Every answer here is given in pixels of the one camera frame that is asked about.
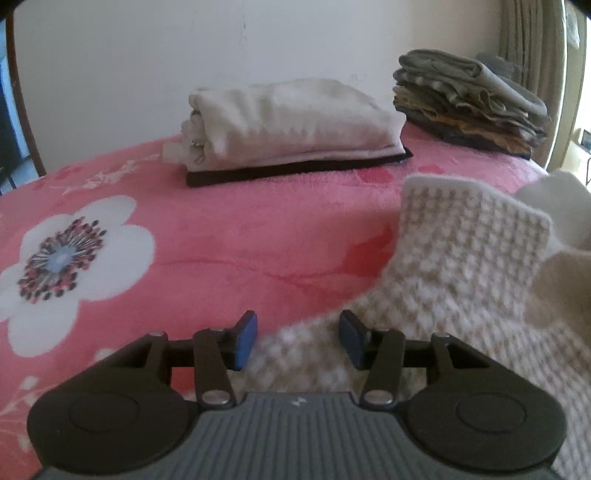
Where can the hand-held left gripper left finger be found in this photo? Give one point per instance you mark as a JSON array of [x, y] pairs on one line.
[[244, 341]]

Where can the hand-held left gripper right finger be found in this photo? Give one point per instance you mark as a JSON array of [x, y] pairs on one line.
[[351, 341]]

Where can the beige white houndstooth knit cardigan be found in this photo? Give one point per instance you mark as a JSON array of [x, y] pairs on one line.
[[461, 258]]

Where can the stack of folded clothes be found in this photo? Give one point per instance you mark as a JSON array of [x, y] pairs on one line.
[[461, 106]]

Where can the pink floral blanket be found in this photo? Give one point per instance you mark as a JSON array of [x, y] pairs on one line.
[[207, 240]]

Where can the folded cream garment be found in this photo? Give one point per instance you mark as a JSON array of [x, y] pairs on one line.
[[295, 120]]

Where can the framed mirror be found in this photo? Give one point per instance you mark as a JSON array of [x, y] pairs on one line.
[[9, 138]]

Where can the beige curtain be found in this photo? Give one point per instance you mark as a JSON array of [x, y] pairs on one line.
[[531, 46]]

